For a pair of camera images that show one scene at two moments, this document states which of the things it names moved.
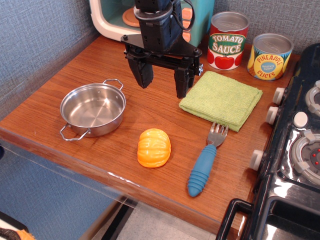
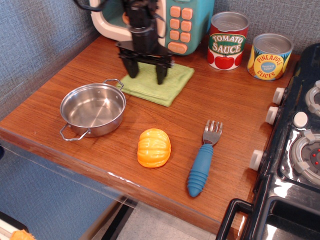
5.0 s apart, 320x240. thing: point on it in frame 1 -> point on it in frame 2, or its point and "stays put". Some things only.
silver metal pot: x=97 y=108 stays put
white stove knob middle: x=272 y=114 stays put
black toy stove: x=286 y=201 stays put
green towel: x=220 y=99 -> x=145 y=85
